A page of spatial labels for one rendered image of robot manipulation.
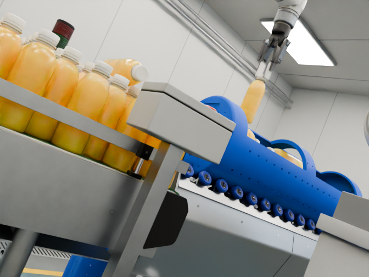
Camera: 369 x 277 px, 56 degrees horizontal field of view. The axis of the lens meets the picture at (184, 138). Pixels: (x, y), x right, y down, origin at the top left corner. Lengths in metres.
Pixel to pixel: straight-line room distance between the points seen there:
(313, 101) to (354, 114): 0.83
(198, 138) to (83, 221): 0.30
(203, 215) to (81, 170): 0.45
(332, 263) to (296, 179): 0.42
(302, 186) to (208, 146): 0.66
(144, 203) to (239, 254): 0.59
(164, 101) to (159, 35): 4.43
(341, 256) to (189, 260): 0.45
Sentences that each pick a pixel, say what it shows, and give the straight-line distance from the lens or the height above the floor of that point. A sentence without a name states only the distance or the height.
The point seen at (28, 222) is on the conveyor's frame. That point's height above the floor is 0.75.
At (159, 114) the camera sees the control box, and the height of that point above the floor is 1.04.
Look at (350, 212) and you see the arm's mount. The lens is 0.98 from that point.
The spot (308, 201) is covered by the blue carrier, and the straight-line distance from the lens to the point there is 1.42.
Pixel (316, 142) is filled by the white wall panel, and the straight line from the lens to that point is 6.81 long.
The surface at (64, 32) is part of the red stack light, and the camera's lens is 1.29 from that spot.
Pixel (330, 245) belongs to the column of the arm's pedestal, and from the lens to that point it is 0.97.
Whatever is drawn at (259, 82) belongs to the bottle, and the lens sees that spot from 1.46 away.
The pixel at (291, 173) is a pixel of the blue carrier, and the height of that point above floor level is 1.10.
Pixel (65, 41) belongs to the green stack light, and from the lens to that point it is 1.29.
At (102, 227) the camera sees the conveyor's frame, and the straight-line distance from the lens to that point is 0.80.
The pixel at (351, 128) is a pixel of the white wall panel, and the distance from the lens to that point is 6.67.
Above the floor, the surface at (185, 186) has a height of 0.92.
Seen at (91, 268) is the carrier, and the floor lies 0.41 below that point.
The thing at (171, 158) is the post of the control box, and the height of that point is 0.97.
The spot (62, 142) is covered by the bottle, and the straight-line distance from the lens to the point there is 0.76.
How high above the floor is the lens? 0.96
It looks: 5 degrees up
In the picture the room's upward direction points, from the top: 24 degrees clockwise
